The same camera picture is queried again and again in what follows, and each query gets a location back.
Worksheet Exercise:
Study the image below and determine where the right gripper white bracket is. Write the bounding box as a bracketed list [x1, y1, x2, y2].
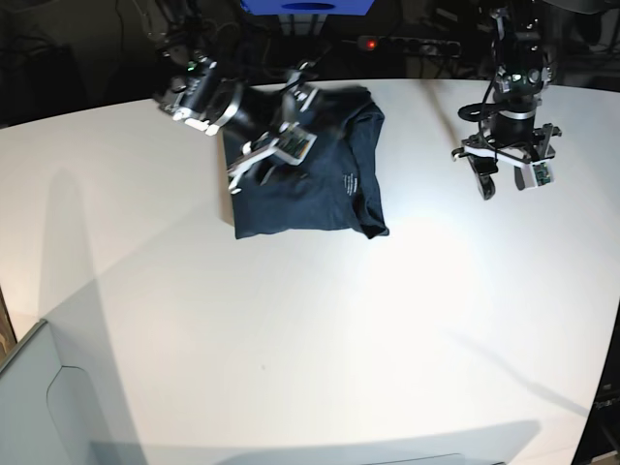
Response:
[225, 60, 321, 195]

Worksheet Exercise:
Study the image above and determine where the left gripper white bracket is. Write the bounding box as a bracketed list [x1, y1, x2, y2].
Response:
[450, 108, 564, 202]

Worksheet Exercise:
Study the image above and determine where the dark blue T-shirt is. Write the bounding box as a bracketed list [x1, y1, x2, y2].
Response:
[232, 86, 389, 239]

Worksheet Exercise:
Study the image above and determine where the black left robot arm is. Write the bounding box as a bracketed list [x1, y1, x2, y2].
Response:
[451, 1, 562, 201]

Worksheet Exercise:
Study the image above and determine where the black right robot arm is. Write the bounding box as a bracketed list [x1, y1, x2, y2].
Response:
[134, 1, 319, 195]

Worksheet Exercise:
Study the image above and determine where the blue box with slot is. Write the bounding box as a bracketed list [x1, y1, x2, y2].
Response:
[240, 0, 374, 16]

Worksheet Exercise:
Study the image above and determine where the grey bin at table corner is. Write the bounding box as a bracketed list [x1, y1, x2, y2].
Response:
[1, 320, 146, 464]

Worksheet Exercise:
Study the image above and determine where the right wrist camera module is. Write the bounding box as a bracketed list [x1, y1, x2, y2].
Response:
[275, 126, 317, 166]

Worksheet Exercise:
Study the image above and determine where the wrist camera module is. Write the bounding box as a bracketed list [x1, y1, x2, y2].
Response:
[522, 161, 555, 189]
[275, 126, 317, 166]

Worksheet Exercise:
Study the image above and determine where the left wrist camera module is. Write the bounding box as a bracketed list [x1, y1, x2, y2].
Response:
[522, 161, 555, 189]

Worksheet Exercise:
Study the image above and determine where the grey coiled cable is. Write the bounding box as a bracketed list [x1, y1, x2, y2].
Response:
[232, 18, 335, 81]

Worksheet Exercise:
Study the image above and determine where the black power strip red switch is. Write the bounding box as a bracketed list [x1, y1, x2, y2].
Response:
[356, 35, 461, 57]

